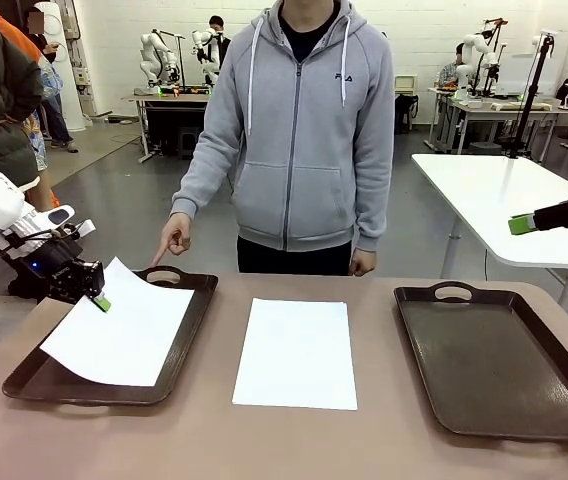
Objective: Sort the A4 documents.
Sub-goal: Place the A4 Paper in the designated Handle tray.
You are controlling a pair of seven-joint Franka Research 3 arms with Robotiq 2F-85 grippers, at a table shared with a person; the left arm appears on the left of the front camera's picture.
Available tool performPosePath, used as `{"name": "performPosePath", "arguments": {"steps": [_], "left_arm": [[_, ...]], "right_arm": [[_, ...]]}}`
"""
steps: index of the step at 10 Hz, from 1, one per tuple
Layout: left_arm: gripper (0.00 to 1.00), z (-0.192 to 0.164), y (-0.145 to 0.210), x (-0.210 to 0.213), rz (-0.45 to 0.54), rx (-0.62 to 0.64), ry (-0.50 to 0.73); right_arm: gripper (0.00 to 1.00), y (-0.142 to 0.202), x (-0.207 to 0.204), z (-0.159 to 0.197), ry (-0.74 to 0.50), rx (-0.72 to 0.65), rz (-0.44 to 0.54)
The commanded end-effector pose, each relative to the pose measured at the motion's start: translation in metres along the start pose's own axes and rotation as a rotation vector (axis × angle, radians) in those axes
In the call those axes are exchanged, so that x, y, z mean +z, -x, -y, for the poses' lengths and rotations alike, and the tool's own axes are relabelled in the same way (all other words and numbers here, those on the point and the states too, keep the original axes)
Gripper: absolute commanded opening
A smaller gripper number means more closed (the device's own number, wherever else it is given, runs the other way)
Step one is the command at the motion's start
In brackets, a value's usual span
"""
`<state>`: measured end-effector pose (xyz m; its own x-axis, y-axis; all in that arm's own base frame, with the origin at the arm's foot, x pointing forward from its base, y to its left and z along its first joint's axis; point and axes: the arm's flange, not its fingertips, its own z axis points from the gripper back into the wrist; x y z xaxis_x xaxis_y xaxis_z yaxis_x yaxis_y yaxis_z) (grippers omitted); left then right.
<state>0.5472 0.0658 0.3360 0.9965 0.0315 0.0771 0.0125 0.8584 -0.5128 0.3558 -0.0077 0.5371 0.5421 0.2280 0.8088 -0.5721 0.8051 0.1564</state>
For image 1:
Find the person in grey hoodie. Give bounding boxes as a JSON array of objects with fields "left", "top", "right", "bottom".
[{"left": 171, "top": 0, "right": 396, "bottom": 277}]

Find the person's left hand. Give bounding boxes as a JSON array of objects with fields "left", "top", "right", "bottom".
[{"left": 349, "top": 248, "right": 378, "bottom": 278}]

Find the black orange tripod frame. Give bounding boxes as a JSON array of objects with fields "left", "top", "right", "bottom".
[{"left": 481, "top": 17, "right": 510, "bottom": 99}]

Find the thin black stand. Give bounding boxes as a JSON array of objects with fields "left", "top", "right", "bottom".
[{"left": 161, "top": 30, "right": 188, "bottom": 94}]

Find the long grey workbench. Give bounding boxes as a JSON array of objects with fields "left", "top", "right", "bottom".
[{"left": 428, "top": 87, "right": 568, "bottom": 154}]

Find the seated background person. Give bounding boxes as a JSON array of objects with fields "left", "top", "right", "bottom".
[{"left": 437, "top": 43, "right": 465, "bottom": 90}]

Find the black bag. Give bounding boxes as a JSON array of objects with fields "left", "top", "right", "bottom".
[{"left": 394, "top": 94, "right": 419, "bottom": 134}]

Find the white table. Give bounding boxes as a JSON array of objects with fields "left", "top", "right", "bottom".
[{"left": 411, "top": 152, "right": 568, "bottom": 316}]

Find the person in dark green jacket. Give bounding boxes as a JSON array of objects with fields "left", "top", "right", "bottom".
[{"left": 0, "top": 0, "right": 45, "bottom": 174}]

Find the brown plastic serving tray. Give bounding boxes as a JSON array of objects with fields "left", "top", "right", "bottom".
[
  {"left": 1, "top": 264, "right": 220, "bottom": 409},
  {"left": 392, "top": 280, "right": 568, "bottom": 444}
]

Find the person's left forearm grey sleeve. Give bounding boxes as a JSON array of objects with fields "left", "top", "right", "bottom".
[{"left": 351, "top": 164, "right": 395, "bottom": 254}]

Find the background person in black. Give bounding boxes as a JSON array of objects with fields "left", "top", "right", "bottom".
[{"left": 207, "top": 14, "right": 233, "bottom": 76}]

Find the pale wooden board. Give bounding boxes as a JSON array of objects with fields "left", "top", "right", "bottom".
[{"left": 492, "top": 101, "right": 553, "bottom": 112}]

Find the white A4 paper stack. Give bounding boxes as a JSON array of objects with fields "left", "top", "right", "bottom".
[{"left": 231, "top": 297, "right": 359, "bottom": 412}]

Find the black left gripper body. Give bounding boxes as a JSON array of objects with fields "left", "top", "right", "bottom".
[{"left": 16, "top": 234, "right": 106, "bottom": 306}]

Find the person's right hand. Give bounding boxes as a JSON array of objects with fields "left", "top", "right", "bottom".
[{"left": 151, "top": 212, "right": 194, "bottom": 267}]

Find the person in orange top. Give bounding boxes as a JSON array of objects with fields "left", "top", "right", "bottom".
[{"left": 0, "top": 0, "right": 63, "bottom": 214}]

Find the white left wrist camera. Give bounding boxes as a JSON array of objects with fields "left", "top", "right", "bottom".
[{"left": 66, "top": 219, "right": 98, "bottom": 240}]

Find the grey background workbench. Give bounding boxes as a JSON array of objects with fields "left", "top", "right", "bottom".
[{"left": 121, "top": 91, "right": 213, "bottom": 164}]

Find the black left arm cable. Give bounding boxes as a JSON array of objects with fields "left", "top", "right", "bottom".
[{"left": 0, "top": 227, "right": 73, "bottom": 266}]

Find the person holding phone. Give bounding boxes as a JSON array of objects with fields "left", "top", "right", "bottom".
[{"left": 26, "top": 2, "right": 80, "bottom": 154}]

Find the black stool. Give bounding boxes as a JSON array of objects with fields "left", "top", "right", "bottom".
[{"left": 177, "top": 125, "right": 204, "bottom": 160}]

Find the person's right forearm grey sleeve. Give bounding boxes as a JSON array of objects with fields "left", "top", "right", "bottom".
[{"left": 171, "top": 139, "right": 235, "bottom": 221}]

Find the white A4 paper sheet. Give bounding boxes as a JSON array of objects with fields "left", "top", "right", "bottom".
[{"left": 38, "top": 256, "right": 196, "bottom": 389}]

